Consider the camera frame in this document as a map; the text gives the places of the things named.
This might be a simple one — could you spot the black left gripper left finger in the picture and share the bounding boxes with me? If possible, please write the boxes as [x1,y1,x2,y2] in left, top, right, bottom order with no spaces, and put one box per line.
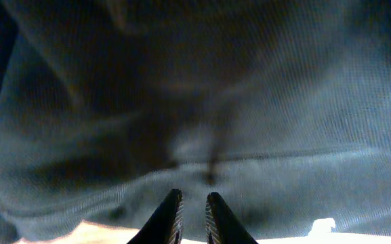
[127,189,183,244]

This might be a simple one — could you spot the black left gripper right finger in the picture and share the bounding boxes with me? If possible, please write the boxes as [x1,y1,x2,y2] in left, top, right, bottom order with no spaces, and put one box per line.
[205,192,258,244]

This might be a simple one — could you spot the black t-shirt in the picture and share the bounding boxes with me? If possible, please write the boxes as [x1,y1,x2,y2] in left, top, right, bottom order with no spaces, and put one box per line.
[0,0,391,243]

